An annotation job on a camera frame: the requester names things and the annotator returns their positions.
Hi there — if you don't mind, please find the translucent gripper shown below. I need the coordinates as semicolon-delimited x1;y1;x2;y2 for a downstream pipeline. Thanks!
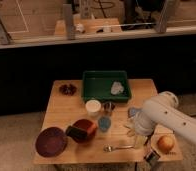
125;118;147;149

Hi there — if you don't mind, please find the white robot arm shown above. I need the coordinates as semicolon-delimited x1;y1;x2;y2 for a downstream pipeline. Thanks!
128;91;196;144

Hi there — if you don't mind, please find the blue plastic cup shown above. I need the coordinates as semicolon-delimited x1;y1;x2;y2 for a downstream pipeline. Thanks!
98;116;111;132

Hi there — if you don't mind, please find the small dark metal cup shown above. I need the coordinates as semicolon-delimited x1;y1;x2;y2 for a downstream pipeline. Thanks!
104;102;115;115

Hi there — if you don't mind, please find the white paper cup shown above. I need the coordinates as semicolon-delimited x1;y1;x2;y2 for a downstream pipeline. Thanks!
85;99;101;117

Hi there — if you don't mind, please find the blue sponge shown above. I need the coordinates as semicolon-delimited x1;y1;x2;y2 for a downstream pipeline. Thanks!
128;107;140;118

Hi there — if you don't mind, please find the orange apple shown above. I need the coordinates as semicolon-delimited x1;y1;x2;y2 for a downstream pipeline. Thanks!
157;135;174;153

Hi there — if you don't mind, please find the metal clamp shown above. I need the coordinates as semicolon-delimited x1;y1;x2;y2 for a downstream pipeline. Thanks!
144;150;160;166

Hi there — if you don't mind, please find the wooden table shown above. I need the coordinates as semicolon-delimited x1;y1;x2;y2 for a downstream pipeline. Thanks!
34;79;183;164

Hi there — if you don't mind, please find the red bowl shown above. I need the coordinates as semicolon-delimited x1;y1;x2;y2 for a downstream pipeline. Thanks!
73;119;97;143

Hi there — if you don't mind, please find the green plastic tray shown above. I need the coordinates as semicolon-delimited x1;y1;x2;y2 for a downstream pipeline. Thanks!
81;71;132;103

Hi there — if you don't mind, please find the black sponge block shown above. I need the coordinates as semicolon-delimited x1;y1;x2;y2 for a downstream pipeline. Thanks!
66;126;87;140

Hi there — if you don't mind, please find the dark grape bunch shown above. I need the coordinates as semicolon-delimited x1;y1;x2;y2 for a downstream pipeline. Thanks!
59;84;77;96

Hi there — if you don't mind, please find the dark red plate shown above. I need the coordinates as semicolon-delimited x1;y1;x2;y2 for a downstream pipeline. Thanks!
35;127;68;157

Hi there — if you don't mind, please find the grey post right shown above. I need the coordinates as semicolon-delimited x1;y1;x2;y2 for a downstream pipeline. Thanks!
155;0;176;34

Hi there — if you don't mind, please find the grey post middle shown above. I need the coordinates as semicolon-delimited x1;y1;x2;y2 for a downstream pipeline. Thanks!
63;4;75;40

